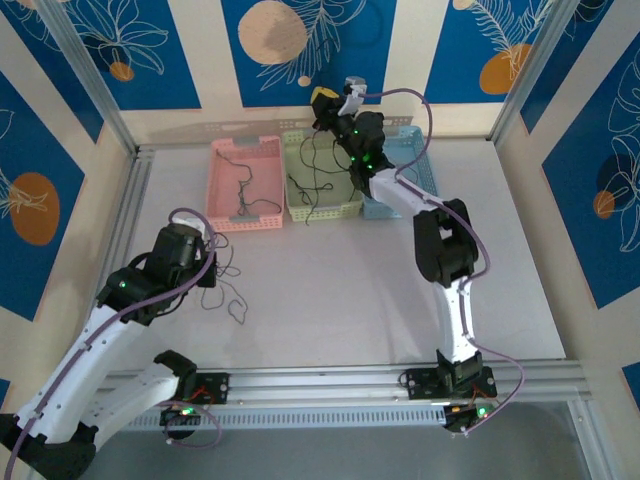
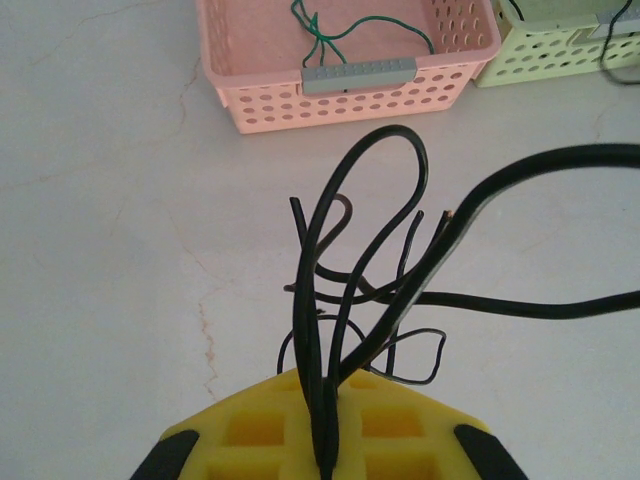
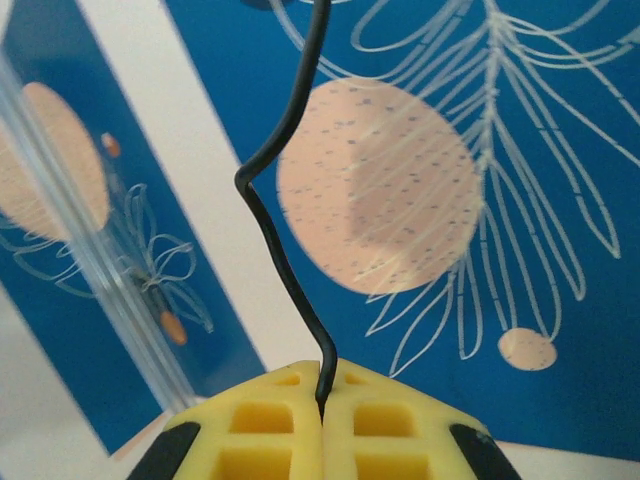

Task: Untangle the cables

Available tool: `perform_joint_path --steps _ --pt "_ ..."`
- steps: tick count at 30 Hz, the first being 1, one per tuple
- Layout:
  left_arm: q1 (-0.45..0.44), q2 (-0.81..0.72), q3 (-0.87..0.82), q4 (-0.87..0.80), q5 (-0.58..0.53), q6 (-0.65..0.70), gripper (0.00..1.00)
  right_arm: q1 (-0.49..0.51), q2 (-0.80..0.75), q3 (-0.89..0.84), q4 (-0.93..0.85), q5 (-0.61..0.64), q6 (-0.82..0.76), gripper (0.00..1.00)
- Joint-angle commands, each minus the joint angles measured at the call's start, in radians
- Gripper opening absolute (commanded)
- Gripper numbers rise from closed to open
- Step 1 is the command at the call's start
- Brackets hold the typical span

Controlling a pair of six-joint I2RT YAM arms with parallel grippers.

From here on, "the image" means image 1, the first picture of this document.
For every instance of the green perforated plastic basket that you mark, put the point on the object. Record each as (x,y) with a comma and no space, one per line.
(340,210)

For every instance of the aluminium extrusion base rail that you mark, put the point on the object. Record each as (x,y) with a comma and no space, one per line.
(310,380)

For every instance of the pink perforated plastic basket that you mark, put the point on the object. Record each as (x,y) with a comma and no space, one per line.
(220,200)

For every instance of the aluminium frame post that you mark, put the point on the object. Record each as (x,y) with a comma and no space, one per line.
(590,440)
(90,75)
(530,65)

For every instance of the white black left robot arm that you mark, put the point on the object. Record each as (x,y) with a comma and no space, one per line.
(85,360)

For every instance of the blue perforated plastic basket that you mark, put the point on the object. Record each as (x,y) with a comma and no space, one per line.
(380,210)

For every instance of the aluminium table side rail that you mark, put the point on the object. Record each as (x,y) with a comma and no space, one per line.
(127,210)

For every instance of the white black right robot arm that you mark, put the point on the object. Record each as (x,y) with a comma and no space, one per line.
(455,320)

